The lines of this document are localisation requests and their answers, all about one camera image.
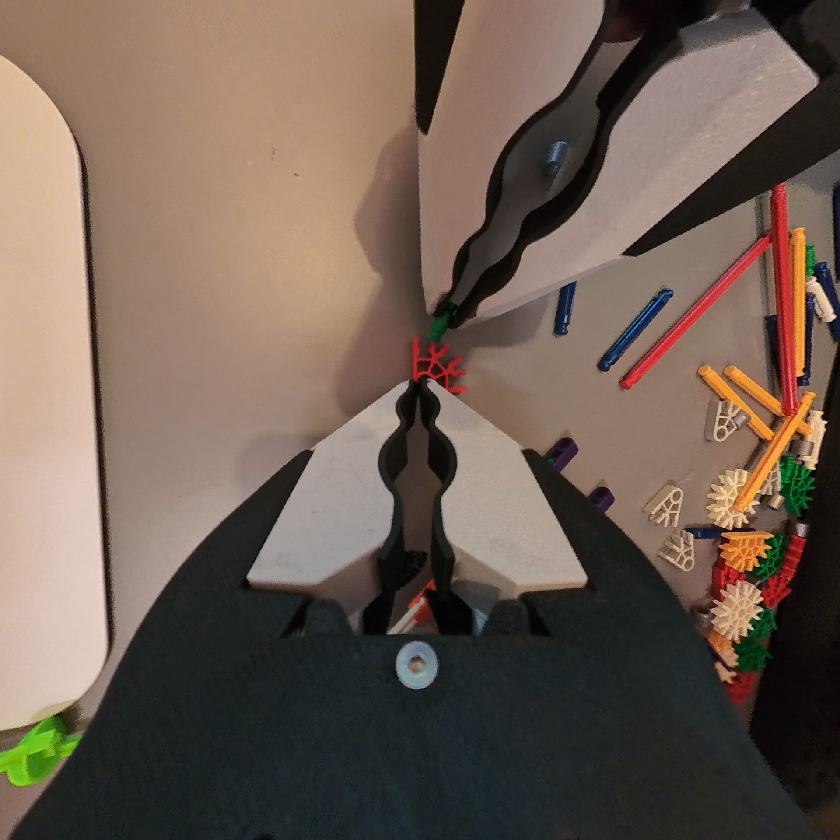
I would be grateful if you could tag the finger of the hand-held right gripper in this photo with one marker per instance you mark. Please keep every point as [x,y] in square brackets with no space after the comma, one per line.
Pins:
[695,131]
[485,79]

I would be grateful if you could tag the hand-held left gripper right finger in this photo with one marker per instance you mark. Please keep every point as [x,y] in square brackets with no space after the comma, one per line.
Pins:
[512,525]

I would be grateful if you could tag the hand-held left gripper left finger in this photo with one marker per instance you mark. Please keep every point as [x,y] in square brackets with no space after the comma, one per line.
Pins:
[321,525]

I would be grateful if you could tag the colourful toy construction model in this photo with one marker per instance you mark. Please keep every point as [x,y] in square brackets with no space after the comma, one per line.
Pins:
[561,453]

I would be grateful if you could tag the red toy connector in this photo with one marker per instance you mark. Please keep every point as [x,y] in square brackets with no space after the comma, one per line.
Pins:
[430,364]

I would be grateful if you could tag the green short toy rod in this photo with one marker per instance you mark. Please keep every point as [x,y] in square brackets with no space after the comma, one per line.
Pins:
[438,325]

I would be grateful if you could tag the light grey toy connector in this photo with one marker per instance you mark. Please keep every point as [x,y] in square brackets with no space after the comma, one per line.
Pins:
[669,508]
[725,423]
[682,554]

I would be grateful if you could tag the red toy rod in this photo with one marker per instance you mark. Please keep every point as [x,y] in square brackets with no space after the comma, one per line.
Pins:
[695,312]

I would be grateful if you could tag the pile of colourful toy rods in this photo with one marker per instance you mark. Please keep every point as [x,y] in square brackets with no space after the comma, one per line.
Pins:
[781,295]

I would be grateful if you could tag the pile of colourful toy connectors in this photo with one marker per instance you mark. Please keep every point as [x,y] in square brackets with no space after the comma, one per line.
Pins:
[738,610]

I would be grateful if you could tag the silver monitor stand base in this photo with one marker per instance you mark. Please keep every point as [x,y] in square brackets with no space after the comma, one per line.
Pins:
[46,394]

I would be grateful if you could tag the lime green toy piece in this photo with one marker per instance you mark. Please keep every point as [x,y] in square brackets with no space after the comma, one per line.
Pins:
[33,754]

